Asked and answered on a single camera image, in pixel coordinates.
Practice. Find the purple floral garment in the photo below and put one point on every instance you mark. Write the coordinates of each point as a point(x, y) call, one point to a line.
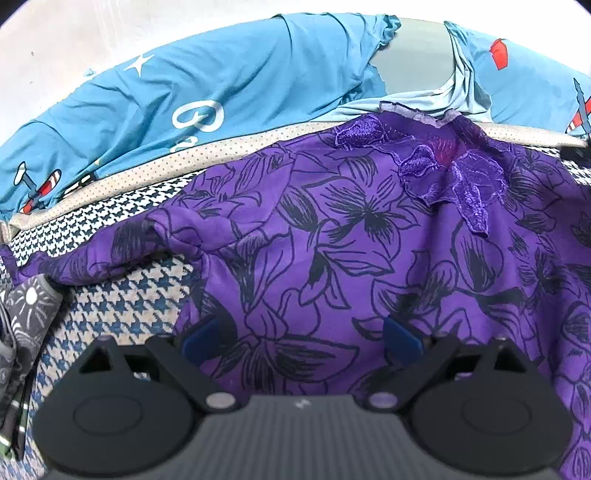
point(360, 258)

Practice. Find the grey pillow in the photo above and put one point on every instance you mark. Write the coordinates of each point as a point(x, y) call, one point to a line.
point(415, 55)

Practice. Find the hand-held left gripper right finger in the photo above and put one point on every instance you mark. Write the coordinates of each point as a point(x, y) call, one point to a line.
point(404, 340)

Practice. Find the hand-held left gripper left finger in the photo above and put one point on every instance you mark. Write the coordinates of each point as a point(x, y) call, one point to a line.
point(201, 341)

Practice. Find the houndstooth patterned mattress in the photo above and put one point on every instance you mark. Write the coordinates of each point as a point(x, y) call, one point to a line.
point(115, 295)

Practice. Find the green striped folded garment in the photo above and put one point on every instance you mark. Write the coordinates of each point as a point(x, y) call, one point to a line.
point(16, 415)

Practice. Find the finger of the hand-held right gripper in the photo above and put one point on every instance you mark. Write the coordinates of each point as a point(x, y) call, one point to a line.
point(577, 151)

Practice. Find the grey patterned folded garment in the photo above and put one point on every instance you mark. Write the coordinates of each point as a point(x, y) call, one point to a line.
point(27, 314)

